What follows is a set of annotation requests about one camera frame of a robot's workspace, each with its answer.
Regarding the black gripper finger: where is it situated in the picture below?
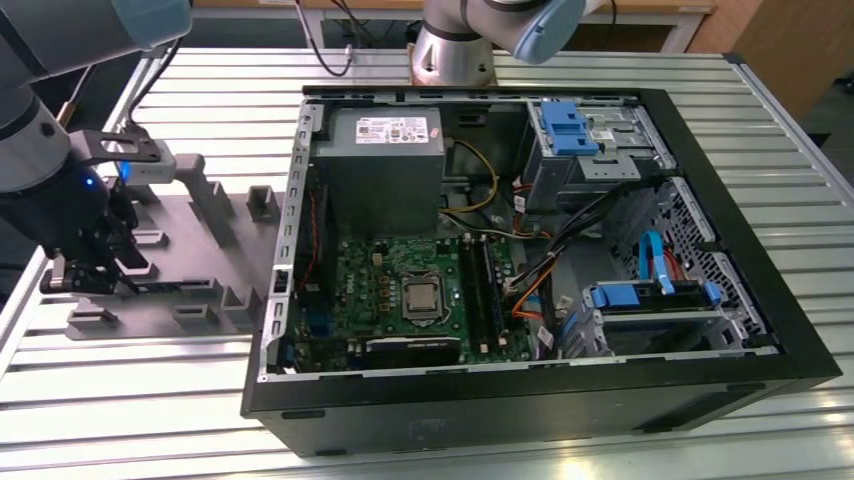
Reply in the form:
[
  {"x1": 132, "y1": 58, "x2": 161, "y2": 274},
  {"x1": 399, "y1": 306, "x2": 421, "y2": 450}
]
[
  {"x1": 37, "y1": 253, "x2": 145, "y2": 297},
  {"x1": 105, "y1": 187, "x2": 153, "y2": 281}
]

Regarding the black RAM slot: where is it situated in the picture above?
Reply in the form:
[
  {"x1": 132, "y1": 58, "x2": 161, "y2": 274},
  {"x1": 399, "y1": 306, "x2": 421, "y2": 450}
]
[
  {"x1": 475, "y1": 238, "x2": 499, "y2": 351},
  {"x1": 457, "y1": 238, "x2": 484, "y2": 351},
  {"x1": 465, "y1": 238, "x2": 492, "y2": 351}
]

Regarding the grey parts rack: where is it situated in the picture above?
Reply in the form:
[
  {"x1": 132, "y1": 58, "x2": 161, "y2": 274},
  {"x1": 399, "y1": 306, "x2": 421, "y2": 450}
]
[{"x1": 64, "y1": 153, "x2": 285, "y2": 344}]

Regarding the green motherboard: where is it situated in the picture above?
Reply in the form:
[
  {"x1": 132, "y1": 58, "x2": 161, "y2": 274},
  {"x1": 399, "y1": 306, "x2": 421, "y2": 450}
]
[{"x1": 292, "y1": 237, "x2": 535, "y2": 371}]

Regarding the grey power supply unit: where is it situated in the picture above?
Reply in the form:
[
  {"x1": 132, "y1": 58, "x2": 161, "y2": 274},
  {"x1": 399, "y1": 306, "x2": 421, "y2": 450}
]
[{"x1": 312, "y1": 107, "x2": 447, "y2": 241}]

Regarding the CPU socket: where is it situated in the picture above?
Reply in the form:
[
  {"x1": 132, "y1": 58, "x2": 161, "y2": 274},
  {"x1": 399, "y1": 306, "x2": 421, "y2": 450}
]
[{"x1": 397, "y1": 269, "x2": 447, "y2": 329}]

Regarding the silver CPU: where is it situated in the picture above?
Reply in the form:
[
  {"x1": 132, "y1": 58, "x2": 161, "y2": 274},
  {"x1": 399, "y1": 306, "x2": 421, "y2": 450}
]
[{"x1": 403, "y1": 283, "x2": 439, "y2": 314}]

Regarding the black graphics card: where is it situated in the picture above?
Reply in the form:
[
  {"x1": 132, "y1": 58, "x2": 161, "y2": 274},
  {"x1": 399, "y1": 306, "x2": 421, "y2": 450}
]
[{"x1": 363, "y1": 335, "x2": 463, "y2": 366}]

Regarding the black PC case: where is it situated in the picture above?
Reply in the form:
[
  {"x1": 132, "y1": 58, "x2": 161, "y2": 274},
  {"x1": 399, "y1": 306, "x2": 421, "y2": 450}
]
[{"x1": 239, "y1": 84, "x2": 843, "y2": 457}]

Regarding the silver drive cage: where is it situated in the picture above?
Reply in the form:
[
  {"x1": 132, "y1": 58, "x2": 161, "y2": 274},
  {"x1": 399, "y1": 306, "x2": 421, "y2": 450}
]
[{"x1": 523, "y1": 99, "x2": 675, "y2": 214}]

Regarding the hard disk in blue carrier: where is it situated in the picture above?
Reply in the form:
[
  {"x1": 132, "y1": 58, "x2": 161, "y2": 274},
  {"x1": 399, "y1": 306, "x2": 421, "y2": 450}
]
[{"x1": 590, "y1": 281, "x2": 720, "y2": 315}]

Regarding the silver disk bay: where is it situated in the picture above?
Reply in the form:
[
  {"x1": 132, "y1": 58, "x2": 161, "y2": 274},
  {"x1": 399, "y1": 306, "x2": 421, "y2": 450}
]
[{"x1": 566, "y1": 294, "x2": 762, "y2": 359}]

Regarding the white desk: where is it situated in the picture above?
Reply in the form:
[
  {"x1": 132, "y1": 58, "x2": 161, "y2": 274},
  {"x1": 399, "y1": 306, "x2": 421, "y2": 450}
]
[{"x1": 572, "y1": 0, "x2": 719, "y2": 54}]

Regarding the wooden cabinet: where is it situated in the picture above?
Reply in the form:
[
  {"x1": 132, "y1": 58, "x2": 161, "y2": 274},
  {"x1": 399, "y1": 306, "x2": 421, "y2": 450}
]
[{"x1": 686, "y1": 0, "x2": 854, "y2": 136}]

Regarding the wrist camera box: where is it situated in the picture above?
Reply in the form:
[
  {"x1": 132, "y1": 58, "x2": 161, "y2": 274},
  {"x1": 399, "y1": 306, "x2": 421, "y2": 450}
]
[{"x1": 69, "y1": 128, "x2": 179, "y2": 186}]

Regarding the yellow black wire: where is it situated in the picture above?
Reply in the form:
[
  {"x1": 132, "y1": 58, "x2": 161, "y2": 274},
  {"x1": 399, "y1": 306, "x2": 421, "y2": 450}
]
[{"x1": 439, "y1": 138, "x2": 501, "y2": 217}]

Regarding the orange wire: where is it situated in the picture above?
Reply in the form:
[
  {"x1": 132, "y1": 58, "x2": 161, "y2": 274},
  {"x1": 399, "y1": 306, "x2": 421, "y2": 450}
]
[{"x1": 511, "y1": 267, "x2": 556, "y2": 321}]

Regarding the black cable bundle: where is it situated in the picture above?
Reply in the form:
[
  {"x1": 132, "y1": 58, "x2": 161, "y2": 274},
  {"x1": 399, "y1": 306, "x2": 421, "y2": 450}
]
[{"x1": 512, "y1": 177, "x2": 668, "y2": 296}]

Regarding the blue plastic drive bracket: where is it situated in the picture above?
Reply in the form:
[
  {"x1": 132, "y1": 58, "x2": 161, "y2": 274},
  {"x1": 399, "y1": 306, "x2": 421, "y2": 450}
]
[{"x1": 540, "y1": 101, "x2": 602, "y2": 157}]

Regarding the blue flat wire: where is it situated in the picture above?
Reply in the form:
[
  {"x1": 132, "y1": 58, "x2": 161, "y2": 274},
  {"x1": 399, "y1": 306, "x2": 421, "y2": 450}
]
[{"x1": 638, "y1": 230, "x2": 675, "y2": 295}]

